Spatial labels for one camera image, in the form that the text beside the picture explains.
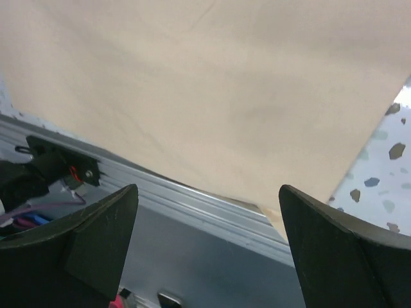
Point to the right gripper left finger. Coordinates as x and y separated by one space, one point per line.
73 261

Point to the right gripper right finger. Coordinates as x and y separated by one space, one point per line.
343 261

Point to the beige cloth wrap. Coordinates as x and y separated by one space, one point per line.
235 98

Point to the aluminium front rail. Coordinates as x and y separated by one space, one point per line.
235 221

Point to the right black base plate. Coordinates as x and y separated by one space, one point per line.
56 162

